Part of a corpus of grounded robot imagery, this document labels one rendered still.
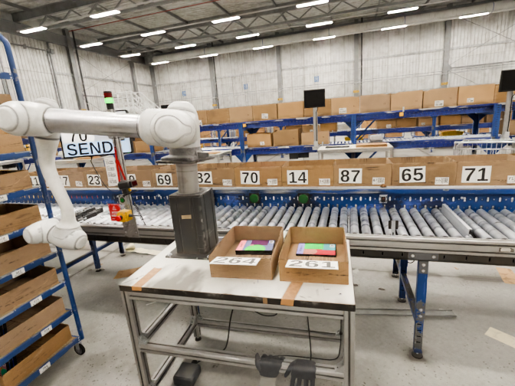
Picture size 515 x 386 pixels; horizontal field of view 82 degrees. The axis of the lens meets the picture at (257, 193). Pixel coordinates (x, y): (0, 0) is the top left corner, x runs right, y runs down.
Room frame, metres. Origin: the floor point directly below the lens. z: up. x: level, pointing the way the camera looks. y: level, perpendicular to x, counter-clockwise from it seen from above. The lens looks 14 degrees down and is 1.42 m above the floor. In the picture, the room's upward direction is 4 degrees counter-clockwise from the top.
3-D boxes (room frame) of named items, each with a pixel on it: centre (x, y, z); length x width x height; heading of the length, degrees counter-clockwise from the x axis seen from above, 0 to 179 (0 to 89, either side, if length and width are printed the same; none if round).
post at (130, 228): (2.02, 0.91, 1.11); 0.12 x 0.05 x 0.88; 72
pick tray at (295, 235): (1.27, -0.25, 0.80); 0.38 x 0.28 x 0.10; 166
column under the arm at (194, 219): (1.52, 0.35, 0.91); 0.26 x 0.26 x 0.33; 75
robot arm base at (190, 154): (1.51, 0.33, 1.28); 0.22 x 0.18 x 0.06; 66
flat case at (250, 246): (1.44, 0.03, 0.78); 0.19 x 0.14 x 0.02; 79
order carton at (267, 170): (2.47, -0.05, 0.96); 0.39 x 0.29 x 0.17; 72
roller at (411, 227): (1.72, -0.92, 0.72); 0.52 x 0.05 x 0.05; 162
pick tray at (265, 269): (1.35, 0.06, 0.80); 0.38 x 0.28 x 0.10; 167
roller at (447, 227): (1.66, -1.11, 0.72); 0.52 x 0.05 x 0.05; 162
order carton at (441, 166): (2.11, -1.18, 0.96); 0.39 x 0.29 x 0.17; 72
